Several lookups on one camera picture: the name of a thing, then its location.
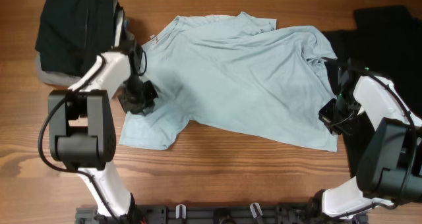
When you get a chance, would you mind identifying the folded white patterned garment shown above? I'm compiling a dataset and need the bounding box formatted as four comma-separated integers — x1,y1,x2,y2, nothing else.
113,10,124,47

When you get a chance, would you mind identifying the light blue t-shirt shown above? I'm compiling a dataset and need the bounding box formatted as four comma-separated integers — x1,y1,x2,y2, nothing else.
119,13,338,152

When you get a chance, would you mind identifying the folded grey garment under stack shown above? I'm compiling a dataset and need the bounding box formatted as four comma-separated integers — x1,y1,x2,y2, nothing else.
35,53,81,87

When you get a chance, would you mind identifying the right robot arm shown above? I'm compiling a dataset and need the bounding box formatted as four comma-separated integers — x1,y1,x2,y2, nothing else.
297,61,421,223

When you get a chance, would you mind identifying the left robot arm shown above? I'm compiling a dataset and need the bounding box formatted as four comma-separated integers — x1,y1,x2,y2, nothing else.
38,40,158,223

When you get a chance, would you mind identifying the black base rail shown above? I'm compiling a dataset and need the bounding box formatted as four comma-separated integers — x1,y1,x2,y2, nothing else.
75,203,369,224

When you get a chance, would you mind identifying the black garment on right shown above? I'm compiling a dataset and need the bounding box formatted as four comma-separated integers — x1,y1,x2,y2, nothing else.
323,5,421,176

